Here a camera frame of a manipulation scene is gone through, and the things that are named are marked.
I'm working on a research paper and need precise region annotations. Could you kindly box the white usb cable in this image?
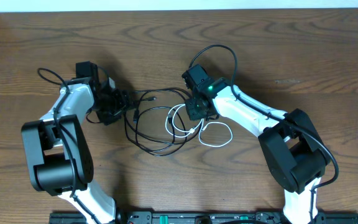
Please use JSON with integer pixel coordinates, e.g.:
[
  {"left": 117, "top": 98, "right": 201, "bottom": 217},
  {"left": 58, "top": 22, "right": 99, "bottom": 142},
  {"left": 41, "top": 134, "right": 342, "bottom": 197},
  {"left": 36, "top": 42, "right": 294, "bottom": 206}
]
[{"left": 165, "top": 103, "right": 234, "bottom": 148}]

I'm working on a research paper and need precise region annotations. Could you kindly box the black usb cable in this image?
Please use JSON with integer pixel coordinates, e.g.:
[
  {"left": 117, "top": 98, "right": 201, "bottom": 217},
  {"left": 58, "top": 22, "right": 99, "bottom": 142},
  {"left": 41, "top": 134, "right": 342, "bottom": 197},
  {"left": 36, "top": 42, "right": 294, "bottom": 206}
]
[{"left": 122, "top": 88, "right": 203, "bottom": 157}]

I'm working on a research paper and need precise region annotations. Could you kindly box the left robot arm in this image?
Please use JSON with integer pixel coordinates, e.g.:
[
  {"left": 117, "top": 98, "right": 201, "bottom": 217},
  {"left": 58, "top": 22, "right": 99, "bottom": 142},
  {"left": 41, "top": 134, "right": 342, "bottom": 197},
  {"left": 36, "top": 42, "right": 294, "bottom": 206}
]
[{"left": 21, "top": 62, "right": 133, "bottom": 223}]

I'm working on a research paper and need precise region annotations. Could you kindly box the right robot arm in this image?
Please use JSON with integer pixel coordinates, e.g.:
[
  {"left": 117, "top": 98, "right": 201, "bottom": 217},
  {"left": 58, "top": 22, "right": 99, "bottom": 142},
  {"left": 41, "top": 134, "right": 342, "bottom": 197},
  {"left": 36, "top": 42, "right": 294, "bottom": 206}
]
[{"left": 182, "top": 65, "right": 337, "bottom": 223}]

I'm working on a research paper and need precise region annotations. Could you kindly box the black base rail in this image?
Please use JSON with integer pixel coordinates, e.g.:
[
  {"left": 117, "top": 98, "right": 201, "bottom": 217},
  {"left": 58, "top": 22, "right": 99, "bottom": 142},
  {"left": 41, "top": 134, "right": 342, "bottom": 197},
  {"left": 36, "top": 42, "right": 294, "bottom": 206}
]
[{"left": 48, "top": 210, "right": 358, "bottom": 224}]

